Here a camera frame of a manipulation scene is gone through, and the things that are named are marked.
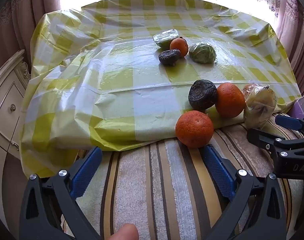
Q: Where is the pink embroidered curtain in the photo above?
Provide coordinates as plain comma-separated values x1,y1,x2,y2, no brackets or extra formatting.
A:
0,0,65,65
274,0,304,95

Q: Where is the white carved cabinet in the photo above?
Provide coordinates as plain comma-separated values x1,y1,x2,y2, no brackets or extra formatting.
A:
0,49,32,220

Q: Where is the orange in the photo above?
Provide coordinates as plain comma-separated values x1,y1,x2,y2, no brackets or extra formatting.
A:
215,82,246,119
175,110,214,148
170,37,189,57

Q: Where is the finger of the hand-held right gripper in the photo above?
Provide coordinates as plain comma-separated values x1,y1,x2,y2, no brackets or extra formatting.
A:
275,115,304,140
247,127,295,159

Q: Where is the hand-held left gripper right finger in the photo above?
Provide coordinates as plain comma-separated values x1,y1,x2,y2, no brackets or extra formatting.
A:
202,144,296,240

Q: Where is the person's left hand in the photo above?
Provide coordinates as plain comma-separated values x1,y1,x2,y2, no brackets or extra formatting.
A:
109,224,139,240

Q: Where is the purple cardboard box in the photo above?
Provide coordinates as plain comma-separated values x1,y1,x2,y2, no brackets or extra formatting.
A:
290,95,304,120

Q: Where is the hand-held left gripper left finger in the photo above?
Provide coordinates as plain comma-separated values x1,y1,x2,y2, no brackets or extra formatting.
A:
19,146,104,240

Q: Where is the yellow checked plastic tablecloth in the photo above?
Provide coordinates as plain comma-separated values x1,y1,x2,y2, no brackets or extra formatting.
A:
19,0,302,178

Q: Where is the dark wrinkled fruit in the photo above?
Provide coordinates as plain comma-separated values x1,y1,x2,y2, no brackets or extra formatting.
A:
158,49,181,67
188,79,218,111

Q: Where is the striped plush blanket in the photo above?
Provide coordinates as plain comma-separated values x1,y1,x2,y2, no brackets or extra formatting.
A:
59,112,304,240

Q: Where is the plastic-wrapped green fruit half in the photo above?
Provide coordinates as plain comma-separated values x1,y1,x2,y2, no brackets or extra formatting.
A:
152,29,180,50

